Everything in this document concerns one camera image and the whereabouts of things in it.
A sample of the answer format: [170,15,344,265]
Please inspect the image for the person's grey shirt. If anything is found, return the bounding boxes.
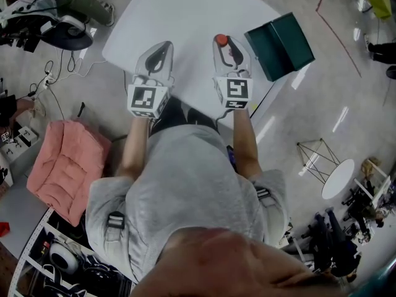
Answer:
[85,125,290,283]

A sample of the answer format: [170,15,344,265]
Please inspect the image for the person's right forearm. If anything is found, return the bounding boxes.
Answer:
[232,108,262,179]

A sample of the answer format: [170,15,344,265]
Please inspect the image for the white round helmet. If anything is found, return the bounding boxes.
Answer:
[48,243,80,275]

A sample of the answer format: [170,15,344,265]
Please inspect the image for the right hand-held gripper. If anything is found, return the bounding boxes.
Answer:
[212,36,254,110]

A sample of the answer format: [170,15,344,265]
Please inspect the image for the black harness buckle strap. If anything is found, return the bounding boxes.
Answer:
[106,210,126,230]
[254,186,272,201]

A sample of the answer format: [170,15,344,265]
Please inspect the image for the blue waist device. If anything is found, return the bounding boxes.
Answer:
[226,145,238,167]

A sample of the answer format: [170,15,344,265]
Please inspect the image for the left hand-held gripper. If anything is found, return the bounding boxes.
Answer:
[127,41,174,119]

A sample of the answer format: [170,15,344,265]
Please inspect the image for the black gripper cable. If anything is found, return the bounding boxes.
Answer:
[215,108,233,127]

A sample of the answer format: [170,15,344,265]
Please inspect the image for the person's head and neck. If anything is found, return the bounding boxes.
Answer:
[129,226,344,297]

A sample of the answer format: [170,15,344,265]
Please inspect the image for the dark green box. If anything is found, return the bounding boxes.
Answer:
[244,12,316,83]

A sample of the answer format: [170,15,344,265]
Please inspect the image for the pink cushion seat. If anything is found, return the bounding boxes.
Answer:
[25,119,113,228]

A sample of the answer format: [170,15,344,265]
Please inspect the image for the person's dark trousers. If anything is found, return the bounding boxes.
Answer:
[149,97,218,136]

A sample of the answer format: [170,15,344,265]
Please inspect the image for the person's left forearm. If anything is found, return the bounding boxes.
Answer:
[116,116,150,179]

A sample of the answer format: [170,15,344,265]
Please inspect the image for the white frame rack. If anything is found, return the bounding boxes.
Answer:
[353,158,392,210]

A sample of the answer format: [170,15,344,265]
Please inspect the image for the round white side table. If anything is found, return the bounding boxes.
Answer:
[296,138,356,201]

